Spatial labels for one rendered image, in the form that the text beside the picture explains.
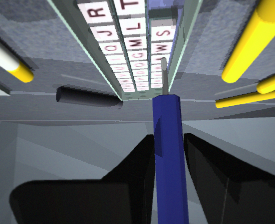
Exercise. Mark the blue stylus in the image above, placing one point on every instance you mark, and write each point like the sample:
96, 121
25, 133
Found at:
172, 203

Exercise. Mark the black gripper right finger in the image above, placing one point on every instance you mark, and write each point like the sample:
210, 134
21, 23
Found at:
231, 191

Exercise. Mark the black cylinder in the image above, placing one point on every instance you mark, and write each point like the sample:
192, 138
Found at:
72, 96

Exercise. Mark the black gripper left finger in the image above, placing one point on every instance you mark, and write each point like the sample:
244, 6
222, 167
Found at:
123, 196

